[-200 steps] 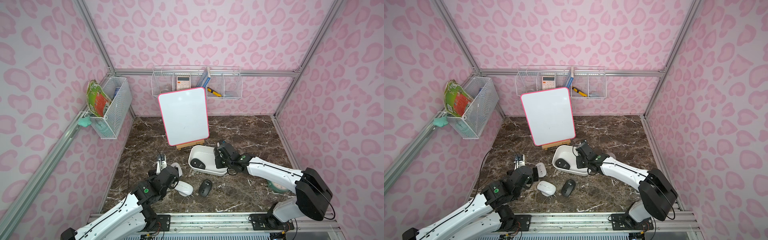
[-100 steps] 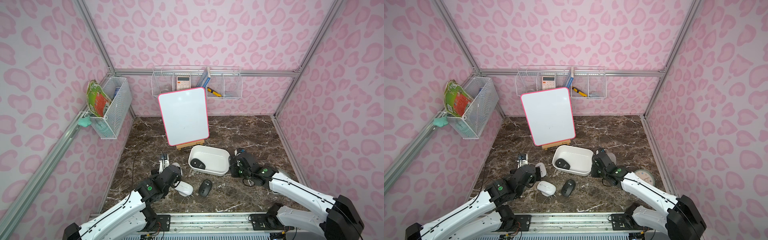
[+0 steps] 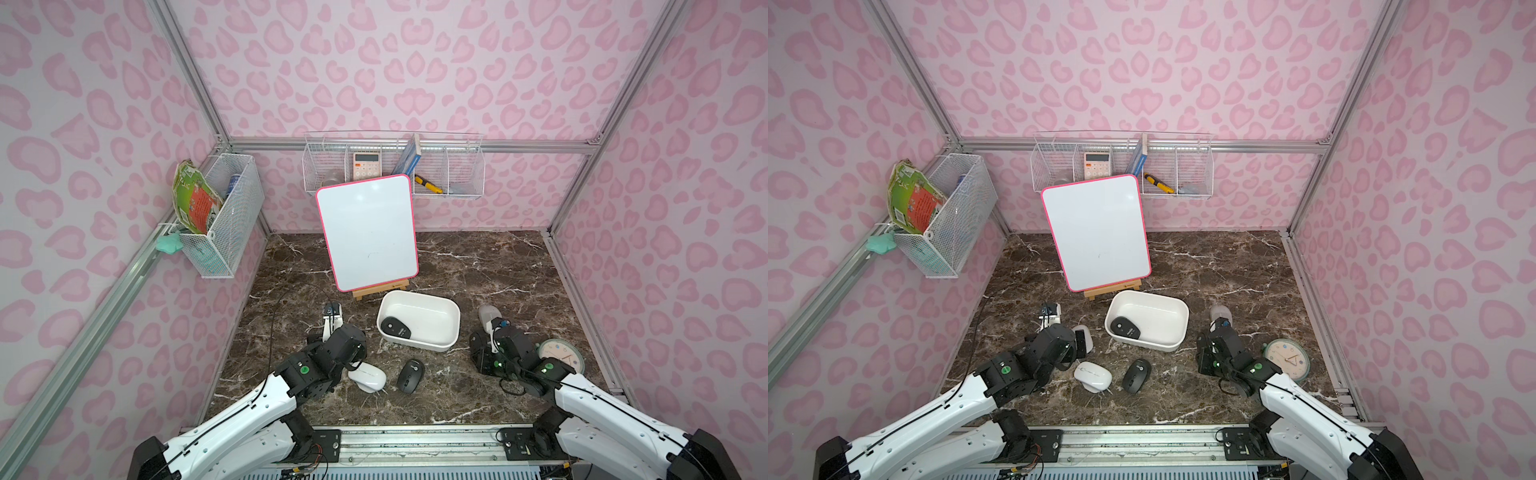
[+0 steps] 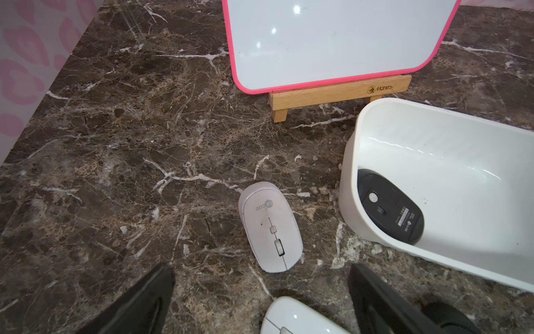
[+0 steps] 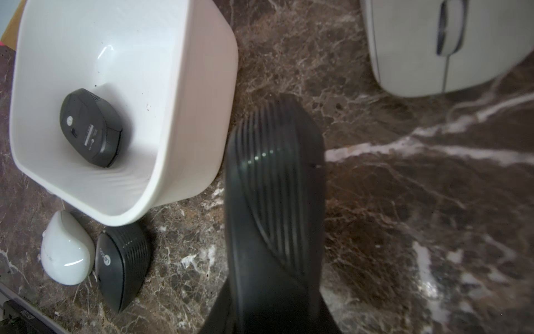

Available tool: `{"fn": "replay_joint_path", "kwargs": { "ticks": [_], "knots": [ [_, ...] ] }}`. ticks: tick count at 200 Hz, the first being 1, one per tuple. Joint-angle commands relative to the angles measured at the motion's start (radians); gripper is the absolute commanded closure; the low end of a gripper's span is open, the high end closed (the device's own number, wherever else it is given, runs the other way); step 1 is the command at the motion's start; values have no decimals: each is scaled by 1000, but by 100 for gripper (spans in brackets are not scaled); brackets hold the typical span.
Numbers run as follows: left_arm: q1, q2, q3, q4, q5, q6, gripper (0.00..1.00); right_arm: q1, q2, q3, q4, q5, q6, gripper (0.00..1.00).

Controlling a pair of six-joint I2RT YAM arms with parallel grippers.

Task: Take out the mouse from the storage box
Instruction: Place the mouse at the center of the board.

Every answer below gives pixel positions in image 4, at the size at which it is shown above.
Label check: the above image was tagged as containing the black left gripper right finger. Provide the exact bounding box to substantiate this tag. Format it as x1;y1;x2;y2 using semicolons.
348;264;442;333

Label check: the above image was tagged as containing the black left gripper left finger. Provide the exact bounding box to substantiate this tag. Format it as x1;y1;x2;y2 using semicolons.
77;263;175;333

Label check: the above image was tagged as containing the black computer mouse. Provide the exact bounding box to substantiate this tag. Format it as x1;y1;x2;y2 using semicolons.
421;302;482;334

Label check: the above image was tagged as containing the white computer mouse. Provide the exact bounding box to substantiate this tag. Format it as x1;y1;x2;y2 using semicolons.
239;182;303;274
260;296;348;334

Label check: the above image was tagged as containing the white plastic storage box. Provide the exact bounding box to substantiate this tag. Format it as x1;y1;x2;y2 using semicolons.
339;98;533;292

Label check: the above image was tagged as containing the wooden easel stand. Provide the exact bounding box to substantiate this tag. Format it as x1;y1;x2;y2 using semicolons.
268;75;412;123

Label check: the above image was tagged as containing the pink framed whiteboard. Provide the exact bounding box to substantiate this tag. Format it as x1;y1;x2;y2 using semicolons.
222;0;460;95

